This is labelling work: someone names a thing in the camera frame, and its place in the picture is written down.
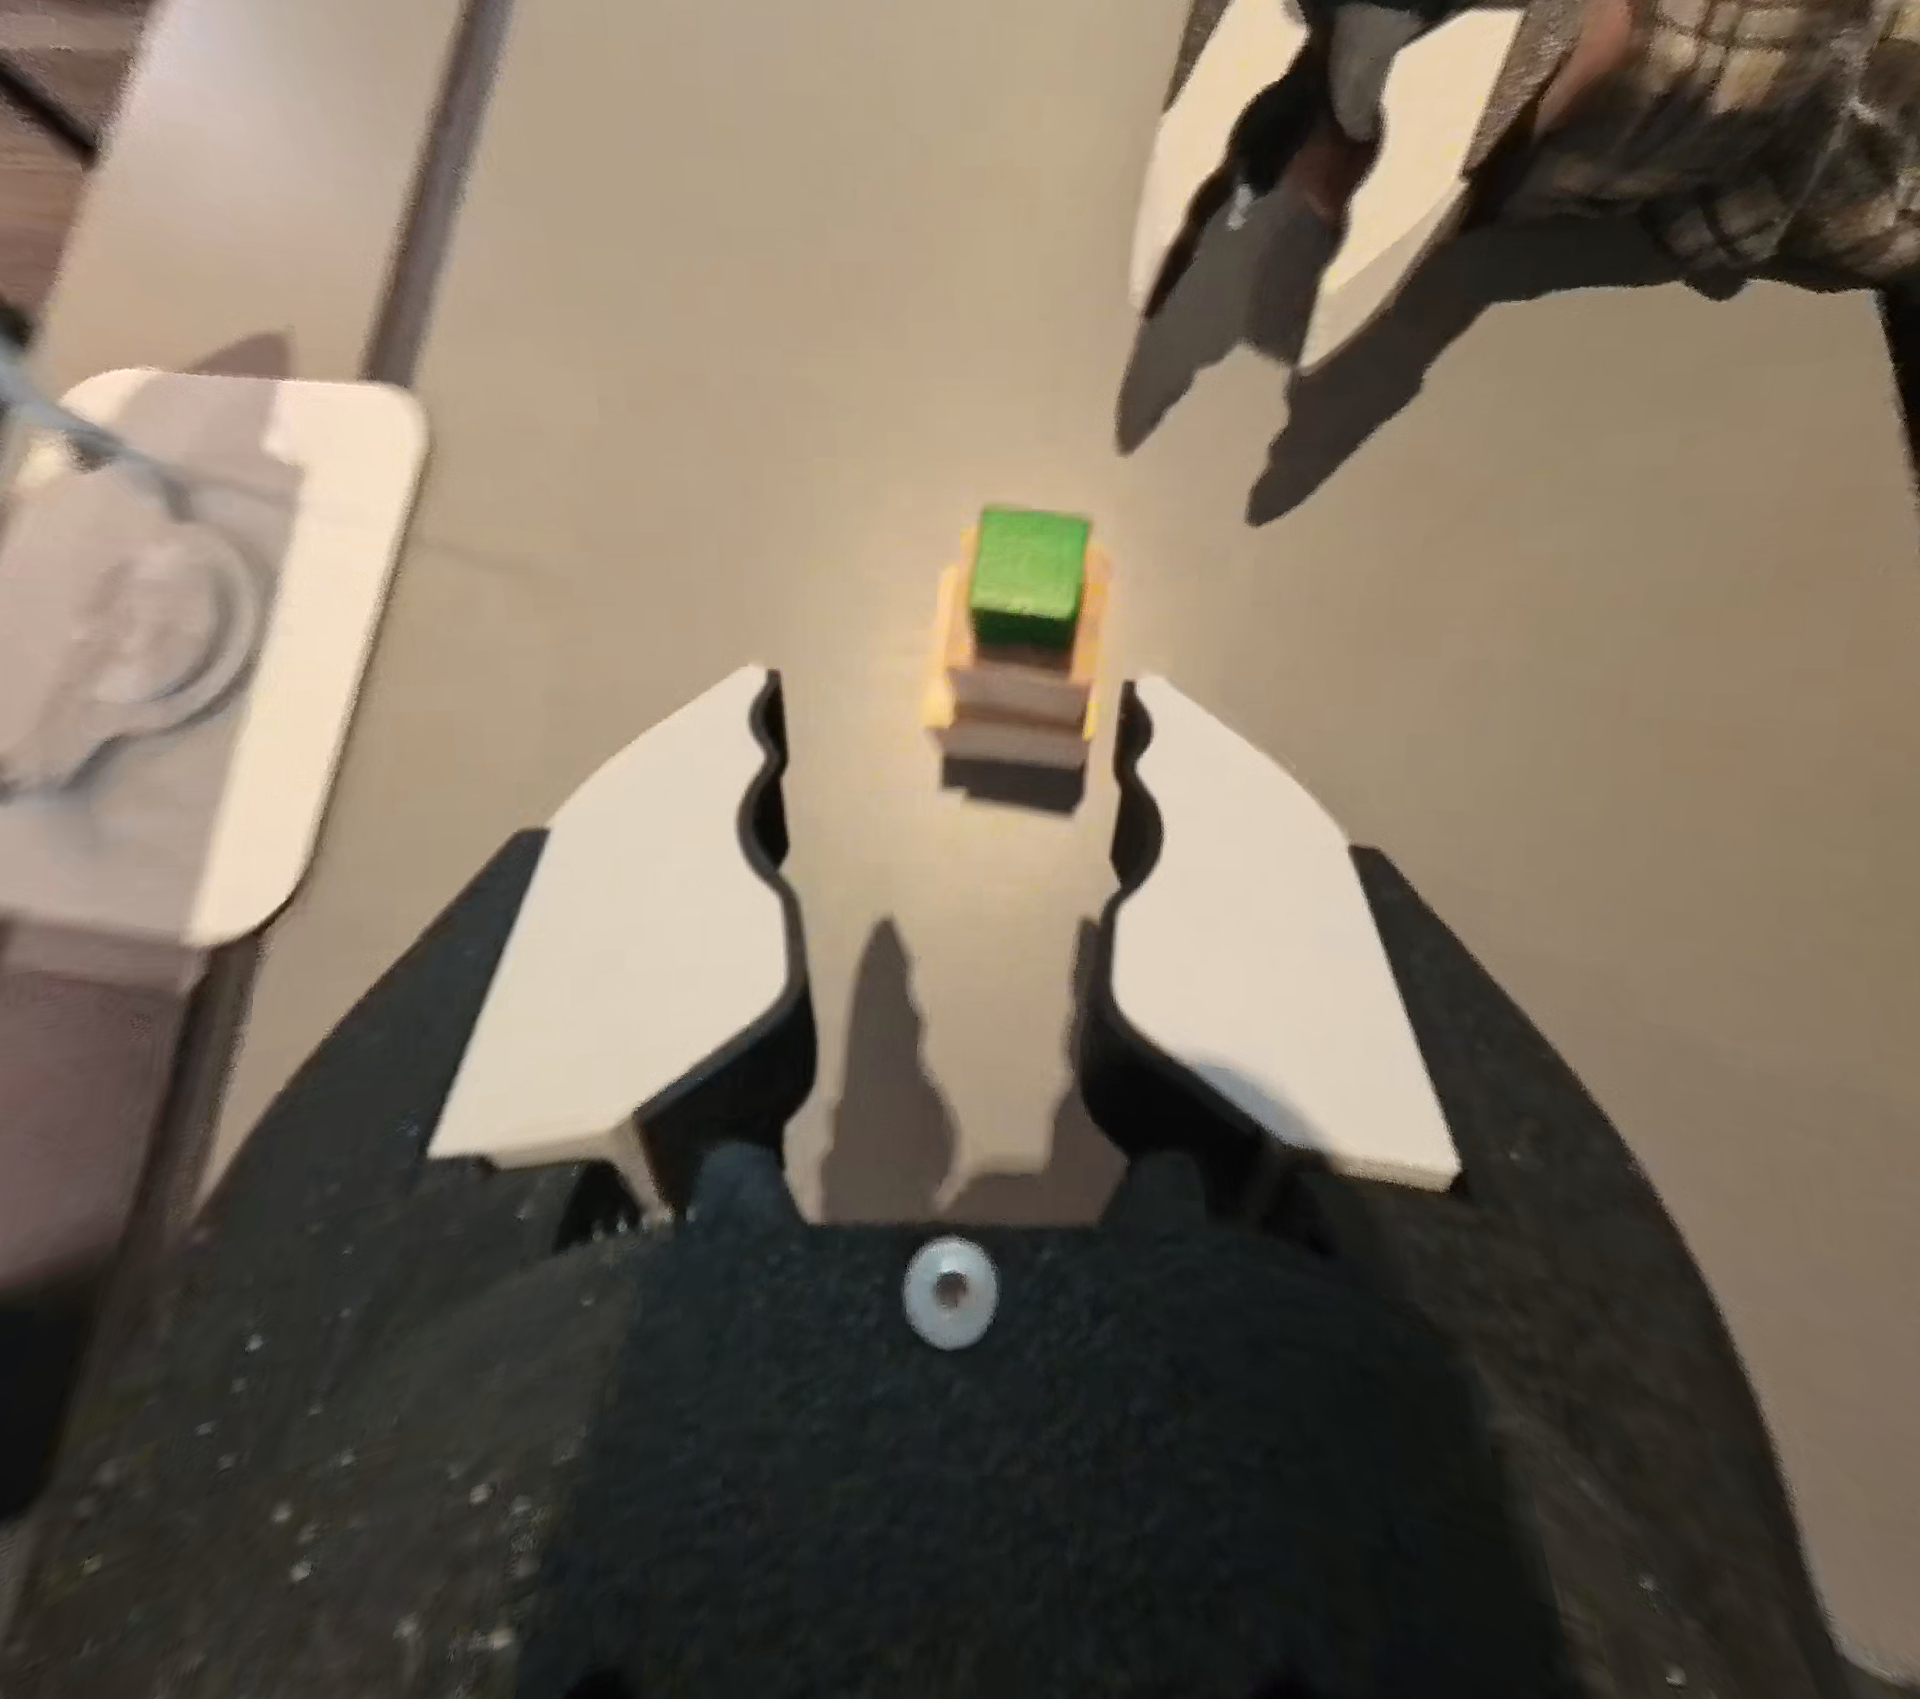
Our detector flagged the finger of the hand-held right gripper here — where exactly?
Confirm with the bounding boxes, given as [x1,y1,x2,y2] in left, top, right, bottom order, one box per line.
[1130,0,1314,321]
[1296,3,1525,372]

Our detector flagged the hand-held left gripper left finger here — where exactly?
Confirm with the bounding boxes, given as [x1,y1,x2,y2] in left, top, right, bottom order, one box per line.
[428,664,820,1202]

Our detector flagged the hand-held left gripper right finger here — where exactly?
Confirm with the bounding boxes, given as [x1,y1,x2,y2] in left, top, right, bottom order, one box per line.
[1108,675,1463,1191]

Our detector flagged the small natural wooden cube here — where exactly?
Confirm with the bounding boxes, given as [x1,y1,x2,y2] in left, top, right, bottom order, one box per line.
[931,556,1120,740]

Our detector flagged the green wooden cube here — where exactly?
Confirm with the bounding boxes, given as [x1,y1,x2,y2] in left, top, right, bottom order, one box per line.
[967,505,1094,649]

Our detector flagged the person's right forearm plaid sleeve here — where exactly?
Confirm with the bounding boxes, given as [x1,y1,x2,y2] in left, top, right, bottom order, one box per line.
[1500,0,1920,298]

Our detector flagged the person's right hand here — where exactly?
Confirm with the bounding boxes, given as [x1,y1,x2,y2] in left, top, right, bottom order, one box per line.
[1540,0,1636,122]

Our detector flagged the white desk mat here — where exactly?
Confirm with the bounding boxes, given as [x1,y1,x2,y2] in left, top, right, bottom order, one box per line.
[0,367,429,950]

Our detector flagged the white desk lamp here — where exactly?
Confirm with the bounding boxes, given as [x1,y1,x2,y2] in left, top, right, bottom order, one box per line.
[0,349,265,804]

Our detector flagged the black desk mat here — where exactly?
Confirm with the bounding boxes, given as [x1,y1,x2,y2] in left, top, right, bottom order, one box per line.
[359,0,550,384]

